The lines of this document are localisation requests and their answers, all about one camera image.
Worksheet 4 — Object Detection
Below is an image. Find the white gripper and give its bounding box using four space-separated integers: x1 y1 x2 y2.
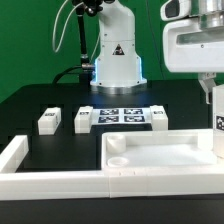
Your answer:
163 18 224 104

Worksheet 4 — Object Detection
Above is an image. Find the white desk tabletop tray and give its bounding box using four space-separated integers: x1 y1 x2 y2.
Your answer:
101 129 218 169

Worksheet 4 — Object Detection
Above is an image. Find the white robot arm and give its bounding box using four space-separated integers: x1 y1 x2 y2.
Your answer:
90 0 224 94

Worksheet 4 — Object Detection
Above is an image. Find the marker tag sheet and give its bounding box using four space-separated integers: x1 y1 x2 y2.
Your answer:
92 108 151 125

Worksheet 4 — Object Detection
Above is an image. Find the white front fence bar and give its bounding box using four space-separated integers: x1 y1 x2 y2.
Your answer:
0 166 224 201

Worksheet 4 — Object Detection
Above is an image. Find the white fence bar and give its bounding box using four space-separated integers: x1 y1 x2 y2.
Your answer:
0 135 29 174
0 166 224 201

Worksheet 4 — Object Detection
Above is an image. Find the white left fence bar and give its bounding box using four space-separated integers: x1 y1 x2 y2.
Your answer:
0 135 29 174

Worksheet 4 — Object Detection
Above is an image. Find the black cable on table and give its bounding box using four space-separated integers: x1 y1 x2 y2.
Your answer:
52 65 91 84

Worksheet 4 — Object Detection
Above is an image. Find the white cable loop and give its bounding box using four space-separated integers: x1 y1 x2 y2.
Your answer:
53 0 101 55

